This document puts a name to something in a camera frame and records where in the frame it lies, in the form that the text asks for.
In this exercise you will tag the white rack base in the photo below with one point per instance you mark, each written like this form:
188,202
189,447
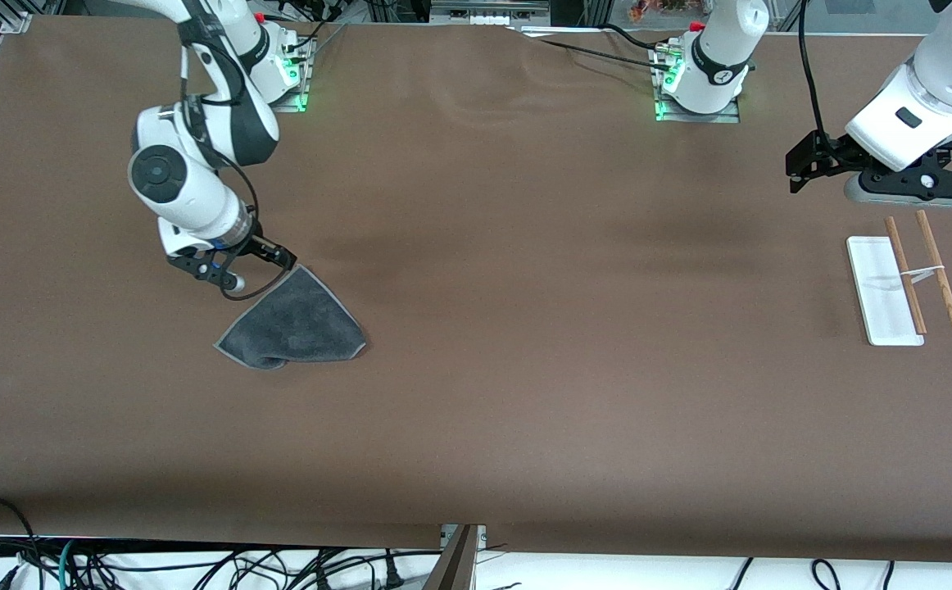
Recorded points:
877,287

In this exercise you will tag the grey and pink towel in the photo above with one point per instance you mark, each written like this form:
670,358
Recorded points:
296,324

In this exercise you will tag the white power strip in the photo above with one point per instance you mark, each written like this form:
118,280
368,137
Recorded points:
488,18

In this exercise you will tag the white rack bracket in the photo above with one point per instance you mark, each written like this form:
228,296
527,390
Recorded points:
922,273

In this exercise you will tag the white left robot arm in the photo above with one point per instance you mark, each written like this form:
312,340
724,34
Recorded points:
935,90

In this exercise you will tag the wooden chopsticks pair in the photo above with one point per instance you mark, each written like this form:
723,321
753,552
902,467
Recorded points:
928,242

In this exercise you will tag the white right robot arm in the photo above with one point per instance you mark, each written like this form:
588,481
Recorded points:
189,180

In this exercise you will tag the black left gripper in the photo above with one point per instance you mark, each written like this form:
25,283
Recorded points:
835,155

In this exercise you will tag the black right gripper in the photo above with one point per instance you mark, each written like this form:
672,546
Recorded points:
253,243

